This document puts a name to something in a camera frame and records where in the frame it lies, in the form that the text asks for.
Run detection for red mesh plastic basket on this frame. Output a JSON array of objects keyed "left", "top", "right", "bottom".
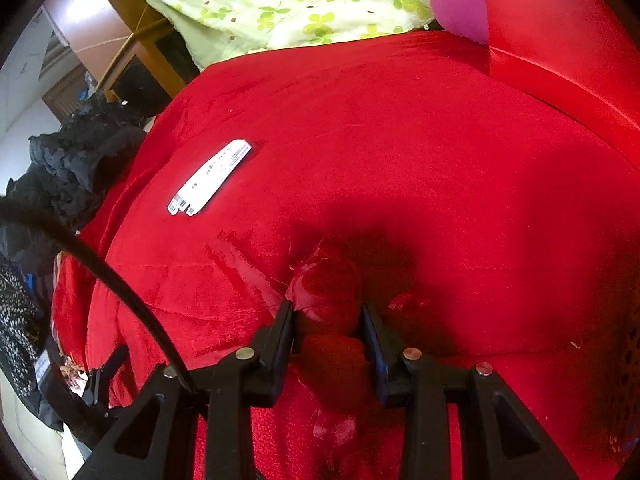
[{"left": 617, "top": 325, "right": 640, "bottom": 466}]

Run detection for black cable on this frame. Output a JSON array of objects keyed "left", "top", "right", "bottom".
[{"left": 0, "top": 199, "right": 198, "bottom": 393}]

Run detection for red wrapper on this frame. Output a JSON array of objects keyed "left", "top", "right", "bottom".
[{"left": 287, "top": 255, "right": 363, "bottom": 341}]

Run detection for green floral blanket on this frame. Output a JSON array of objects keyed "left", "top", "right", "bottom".
[{"left": 136, "top": 0, "right": 436, "bottom": 72}]

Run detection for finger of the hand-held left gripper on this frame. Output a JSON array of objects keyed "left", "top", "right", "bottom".
[{"left": 82, "top": 345, "right": 128, "bottom": 421}]

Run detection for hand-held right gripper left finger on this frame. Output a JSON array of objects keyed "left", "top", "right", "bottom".
[{"left": 72, "top": 300, "right": 296, "bottom": 480}]

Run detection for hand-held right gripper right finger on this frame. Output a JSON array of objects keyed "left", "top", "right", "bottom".
[{"left": 361, "top": 302, "right": 581, "bottom": 480}]

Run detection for black speckled garment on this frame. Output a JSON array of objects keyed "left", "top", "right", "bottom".
[{"left": 0, "top": 260, "right": 46, "bottom": 396}]

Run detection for black clothes pile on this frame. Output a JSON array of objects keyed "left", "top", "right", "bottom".
[{"left": 0, "top": 95, "right": 148, "bottom": 241}]

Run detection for wooden furniture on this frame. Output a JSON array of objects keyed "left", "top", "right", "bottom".
[{"left": 82, "top": 0, "right": 201, "bottom": 106}]

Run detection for red paper gift bag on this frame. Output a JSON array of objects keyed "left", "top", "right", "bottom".
[{"left": 475, "top": 0, "right": 640, "bottom": 171}]

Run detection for red velvet blanket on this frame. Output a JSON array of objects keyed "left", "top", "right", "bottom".
[{"left": 50, "top": 30, "right": 640, "bottom": 480}]

